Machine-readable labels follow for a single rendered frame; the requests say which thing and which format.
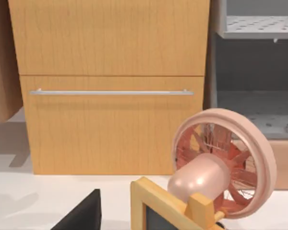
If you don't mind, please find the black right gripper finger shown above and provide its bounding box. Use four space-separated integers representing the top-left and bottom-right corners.
50 188 102 230

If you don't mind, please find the pink desk fan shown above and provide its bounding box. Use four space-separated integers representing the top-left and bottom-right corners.
167 108 278 220

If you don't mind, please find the brown wooden cupboard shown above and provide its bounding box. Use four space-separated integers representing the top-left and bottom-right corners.
0 0 24 126

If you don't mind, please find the grey pierced shelf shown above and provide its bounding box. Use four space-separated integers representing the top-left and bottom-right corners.
217 0 288 39

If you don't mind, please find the wooden drawer front with handle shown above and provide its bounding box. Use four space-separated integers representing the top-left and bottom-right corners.
19 75 206 175

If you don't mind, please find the plain wooden drawer front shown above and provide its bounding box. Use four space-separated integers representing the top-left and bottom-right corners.
8 0 211 77

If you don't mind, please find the pale wooden drawer front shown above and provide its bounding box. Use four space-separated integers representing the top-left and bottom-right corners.
265 138 288 191

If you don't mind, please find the grey cabinet frame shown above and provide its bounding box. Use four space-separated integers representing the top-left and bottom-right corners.
204 30 219 110

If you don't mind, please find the long metal handle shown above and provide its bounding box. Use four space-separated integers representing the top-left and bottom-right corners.
29 89 194 96

